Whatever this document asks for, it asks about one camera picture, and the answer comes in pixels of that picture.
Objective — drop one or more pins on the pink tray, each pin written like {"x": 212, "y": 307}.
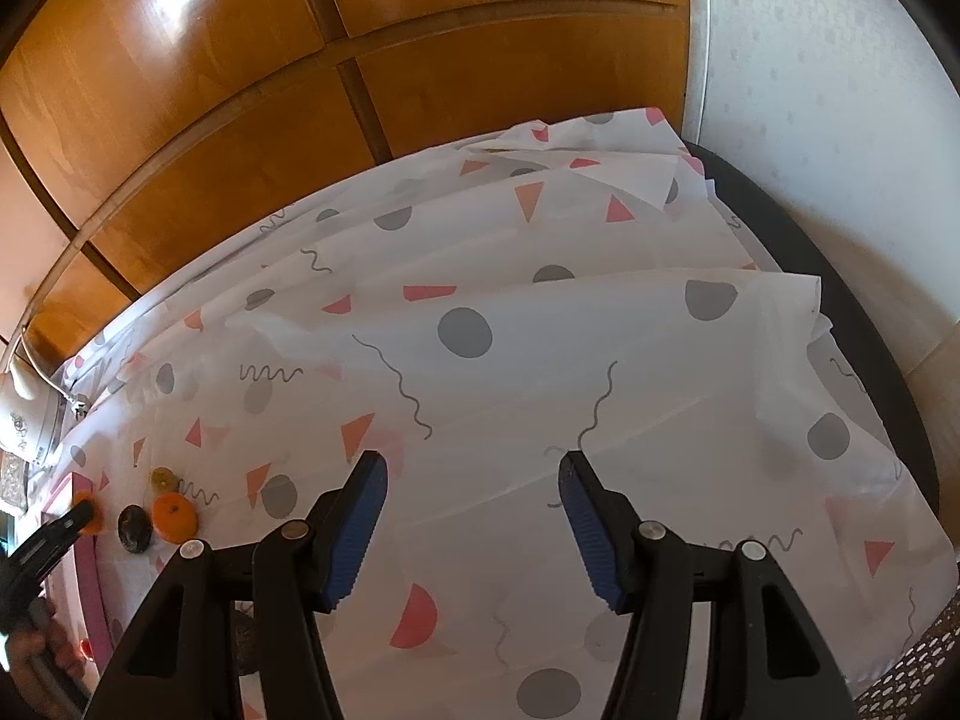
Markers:
{"x": 94, "y": 585}

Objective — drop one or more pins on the white ceramic kettle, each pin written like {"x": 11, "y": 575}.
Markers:
{"x": 26, "y": 420}

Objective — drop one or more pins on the orange mandarin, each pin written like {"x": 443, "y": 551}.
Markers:
{"x": 174, "y": 516}

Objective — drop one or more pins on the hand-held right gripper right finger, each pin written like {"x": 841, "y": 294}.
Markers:
{"x": 592, "y": 540}

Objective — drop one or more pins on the dark round fruit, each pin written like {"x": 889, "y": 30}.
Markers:
{"x": 135, "y": 527}

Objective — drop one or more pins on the small orange fruit piece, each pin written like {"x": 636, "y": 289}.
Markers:
{"x": 93, "y": 523}

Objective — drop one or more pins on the small yellow fruit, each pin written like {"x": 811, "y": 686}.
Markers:
{"x": 163, "y": 478}

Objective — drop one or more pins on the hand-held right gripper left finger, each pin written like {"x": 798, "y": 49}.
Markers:
{"x": 352, "y": 540}

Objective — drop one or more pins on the person's left hand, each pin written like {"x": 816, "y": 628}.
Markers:
{"x": 52, "y": 652}

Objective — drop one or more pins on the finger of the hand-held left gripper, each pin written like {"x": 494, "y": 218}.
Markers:
{"x": 52, "y": 536}

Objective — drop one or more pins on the woven dotted mat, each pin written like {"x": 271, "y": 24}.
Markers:
{"x": 915, "y": 667}

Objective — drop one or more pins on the white patterned tablecloth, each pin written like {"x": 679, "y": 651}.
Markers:
{"x": 525, "y": 360}

